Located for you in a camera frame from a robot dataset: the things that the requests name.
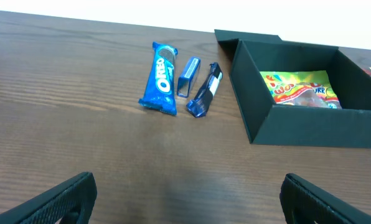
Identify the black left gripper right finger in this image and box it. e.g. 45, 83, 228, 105
279, 173, 371, 224

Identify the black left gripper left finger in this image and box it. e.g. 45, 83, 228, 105
0, 172, 97, 224

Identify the green Haribo gummy bag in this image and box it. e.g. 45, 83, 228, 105
260, 70, 341, 109

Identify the blue Oreo cookie pack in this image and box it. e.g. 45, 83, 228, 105
139, 42, 177, 116

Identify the dark green open box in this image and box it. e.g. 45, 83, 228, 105
215, 30, 371, 149

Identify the dark blue snack bar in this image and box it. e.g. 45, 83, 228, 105
186, 62, 223, 118

